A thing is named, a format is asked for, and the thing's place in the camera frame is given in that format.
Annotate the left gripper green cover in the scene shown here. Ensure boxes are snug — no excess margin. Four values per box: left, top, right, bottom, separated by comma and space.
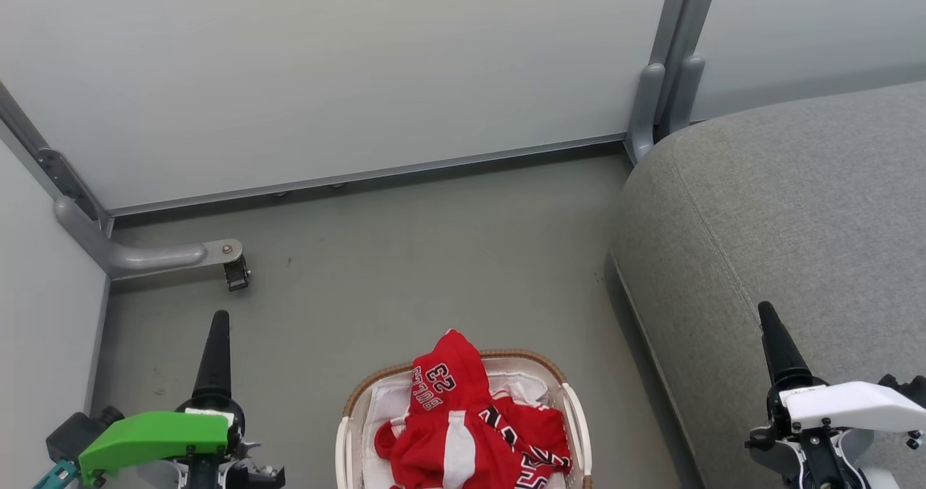
78, 310, 286, 489

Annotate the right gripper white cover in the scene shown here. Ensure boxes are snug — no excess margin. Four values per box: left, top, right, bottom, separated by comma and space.
745, 301, 926, 489

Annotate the red basketball jersey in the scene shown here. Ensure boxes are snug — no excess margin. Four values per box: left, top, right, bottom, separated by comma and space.
374, 328, 574, 489

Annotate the grey fabric sofa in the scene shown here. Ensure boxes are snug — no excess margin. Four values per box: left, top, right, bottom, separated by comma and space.
611, 80, 926, 489

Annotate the black caster wheel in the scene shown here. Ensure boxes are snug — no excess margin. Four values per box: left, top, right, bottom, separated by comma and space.
224, 256, 252, 292

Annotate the white wicker-rimmed laundry basket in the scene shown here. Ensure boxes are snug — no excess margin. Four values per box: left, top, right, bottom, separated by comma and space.
335, 349, 594, 489

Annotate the grey partition post with foot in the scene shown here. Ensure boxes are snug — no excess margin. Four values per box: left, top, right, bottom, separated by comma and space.
0, 82, 244, 281

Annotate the grey partition bottom rail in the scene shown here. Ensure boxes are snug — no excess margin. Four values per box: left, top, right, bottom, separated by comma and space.
109, 133, 627, 218

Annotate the grey double partition post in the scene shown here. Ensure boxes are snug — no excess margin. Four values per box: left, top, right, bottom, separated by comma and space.
626, 0, 724, 166

